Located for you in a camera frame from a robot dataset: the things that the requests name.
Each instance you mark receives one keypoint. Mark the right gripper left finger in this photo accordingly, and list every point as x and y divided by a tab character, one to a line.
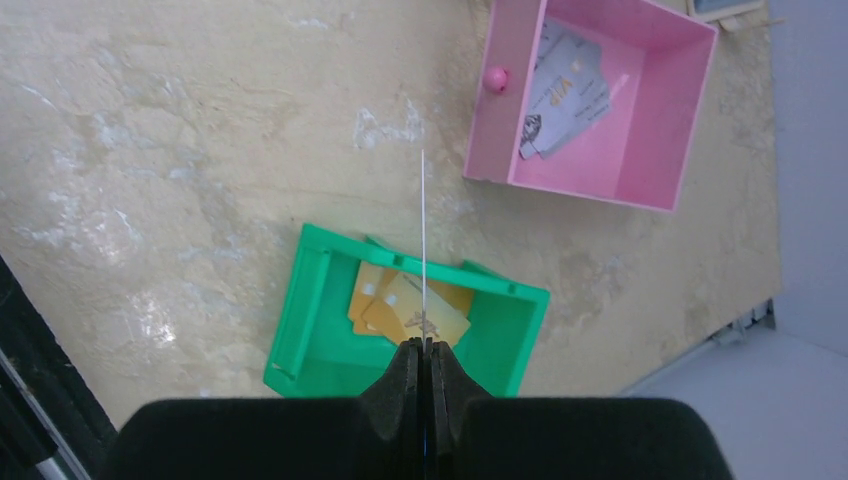
374	435

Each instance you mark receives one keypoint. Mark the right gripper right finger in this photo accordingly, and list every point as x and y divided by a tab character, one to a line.
475	435

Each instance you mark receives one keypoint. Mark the gold card from holder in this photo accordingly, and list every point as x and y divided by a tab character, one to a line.
395	309

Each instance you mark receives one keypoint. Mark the gold credit card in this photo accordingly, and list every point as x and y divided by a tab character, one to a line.
368	278

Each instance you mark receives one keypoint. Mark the cards in pink bin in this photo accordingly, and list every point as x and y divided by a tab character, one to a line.
577	81

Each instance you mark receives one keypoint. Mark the beige open card holder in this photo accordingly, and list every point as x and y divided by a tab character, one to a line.
729	14

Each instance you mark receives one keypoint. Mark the green plastic tray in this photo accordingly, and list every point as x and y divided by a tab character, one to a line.
315	352

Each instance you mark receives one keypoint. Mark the pink plastic bin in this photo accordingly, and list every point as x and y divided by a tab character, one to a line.
635	160

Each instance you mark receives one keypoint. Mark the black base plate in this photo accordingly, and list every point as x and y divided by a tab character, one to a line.
51	424

